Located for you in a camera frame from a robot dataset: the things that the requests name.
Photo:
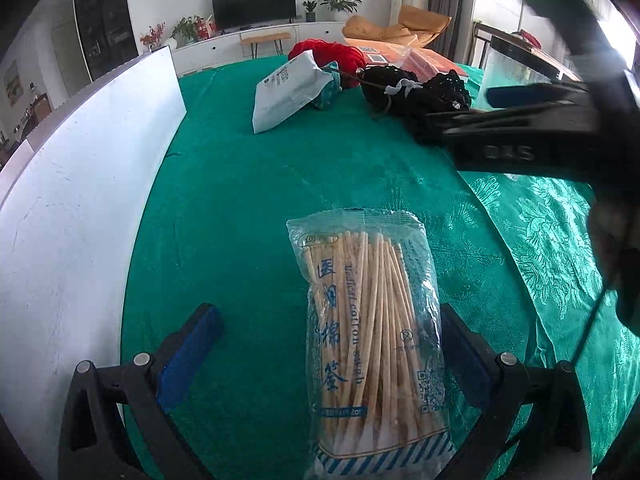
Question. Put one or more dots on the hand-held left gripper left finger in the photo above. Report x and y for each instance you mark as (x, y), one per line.
(190, 355)

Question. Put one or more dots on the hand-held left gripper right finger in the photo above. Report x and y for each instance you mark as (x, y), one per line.
(467, 360)

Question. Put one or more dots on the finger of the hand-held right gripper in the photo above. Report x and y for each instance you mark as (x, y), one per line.
(530, 96)
(500, 120)

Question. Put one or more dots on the black knit cloth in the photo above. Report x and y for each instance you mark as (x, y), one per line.
(430, 92)

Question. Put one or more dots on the pink sausage packet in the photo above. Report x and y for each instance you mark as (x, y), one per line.
(425, 62)

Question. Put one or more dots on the cotton swab bag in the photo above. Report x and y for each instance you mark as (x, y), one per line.
(370, 320)

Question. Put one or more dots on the red yarn ball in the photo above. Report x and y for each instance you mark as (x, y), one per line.
(340, 57)

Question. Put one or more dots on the white box wall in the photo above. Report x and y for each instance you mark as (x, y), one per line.
(75, 210)

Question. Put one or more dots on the white plastic packet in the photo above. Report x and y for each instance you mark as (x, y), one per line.
(285, 92)

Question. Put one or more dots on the clear jar black lid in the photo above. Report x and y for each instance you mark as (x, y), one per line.
(505, 67)

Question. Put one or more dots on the red cloth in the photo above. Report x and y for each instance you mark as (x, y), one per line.
(530, 39)

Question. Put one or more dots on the dark wooden railing furniture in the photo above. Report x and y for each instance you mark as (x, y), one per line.
(479, 45)

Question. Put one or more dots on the grey curtain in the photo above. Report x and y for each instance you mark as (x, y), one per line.
(447, 0)

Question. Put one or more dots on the orange lounge chair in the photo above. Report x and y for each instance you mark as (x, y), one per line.
(400, 27)

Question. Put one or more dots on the orange book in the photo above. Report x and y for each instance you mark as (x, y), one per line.
(380, 50)

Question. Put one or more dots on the teal wave print pouch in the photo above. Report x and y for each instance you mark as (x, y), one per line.
(327, 92)

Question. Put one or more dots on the green tablecloth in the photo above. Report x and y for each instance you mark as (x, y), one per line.
(260, 175)

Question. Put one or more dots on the large potted plant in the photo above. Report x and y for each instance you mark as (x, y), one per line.
(340, 2)

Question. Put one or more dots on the white television cabinet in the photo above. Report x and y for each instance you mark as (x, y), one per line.
(320, 30)

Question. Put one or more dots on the small potted plant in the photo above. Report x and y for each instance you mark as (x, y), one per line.
(310, 10)

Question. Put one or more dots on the wooden bench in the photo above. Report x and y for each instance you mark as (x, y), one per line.
(265, 36)

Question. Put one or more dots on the black television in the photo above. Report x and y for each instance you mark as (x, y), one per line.
(252, 2)

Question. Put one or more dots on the red gift box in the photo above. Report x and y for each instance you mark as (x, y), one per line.
(209, 27)

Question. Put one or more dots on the red flowers in vase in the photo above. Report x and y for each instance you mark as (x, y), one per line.
(151, 37)

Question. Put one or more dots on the bushy potted plant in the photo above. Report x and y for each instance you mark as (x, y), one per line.
(187, 29)

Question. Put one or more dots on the black display cabinet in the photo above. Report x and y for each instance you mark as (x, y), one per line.
(105, 15)

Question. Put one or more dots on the framed wall picture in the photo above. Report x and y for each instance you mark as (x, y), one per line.
(13, 82)

